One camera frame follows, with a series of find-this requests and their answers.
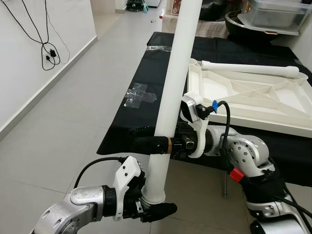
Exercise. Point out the black bag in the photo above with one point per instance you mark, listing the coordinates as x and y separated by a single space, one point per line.
214 9

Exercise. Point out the clear tape cross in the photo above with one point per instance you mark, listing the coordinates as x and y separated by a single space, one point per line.
139 95

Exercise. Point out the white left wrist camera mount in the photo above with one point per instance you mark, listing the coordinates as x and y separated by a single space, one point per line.
127 175

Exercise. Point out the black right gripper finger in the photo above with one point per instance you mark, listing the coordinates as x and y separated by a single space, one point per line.
151 145
142 132

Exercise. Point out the clear tape strip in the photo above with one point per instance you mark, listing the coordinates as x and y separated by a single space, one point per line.
158 48

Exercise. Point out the black power adapter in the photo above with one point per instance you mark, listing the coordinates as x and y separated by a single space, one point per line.
49 53

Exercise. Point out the clear plastic storage bin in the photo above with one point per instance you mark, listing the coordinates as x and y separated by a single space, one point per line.
278 17

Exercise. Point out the metal table frame leg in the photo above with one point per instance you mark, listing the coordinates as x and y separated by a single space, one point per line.
224 184

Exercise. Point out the black round bowl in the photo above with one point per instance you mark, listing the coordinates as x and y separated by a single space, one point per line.
236 29

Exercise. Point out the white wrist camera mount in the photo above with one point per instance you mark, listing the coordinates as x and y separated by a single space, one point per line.
127 175
200 131

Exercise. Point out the beige cloth covered bench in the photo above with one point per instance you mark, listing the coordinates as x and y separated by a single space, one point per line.
214 29

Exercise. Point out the black tablecloth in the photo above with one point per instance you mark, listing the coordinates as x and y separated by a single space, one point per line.
146 63

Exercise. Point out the white plastic table top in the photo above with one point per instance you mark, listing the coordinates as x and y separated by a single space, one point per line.
219 87

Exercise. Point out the black round floor device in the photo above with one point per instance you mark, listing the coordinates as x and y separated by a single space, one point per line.
135 5

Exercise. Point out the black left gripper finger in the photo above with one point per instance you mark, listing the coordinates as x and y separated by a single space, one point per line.
161 212

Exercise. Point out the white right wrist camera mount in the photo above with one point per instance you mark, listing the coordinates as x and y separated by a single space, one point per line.
200 131

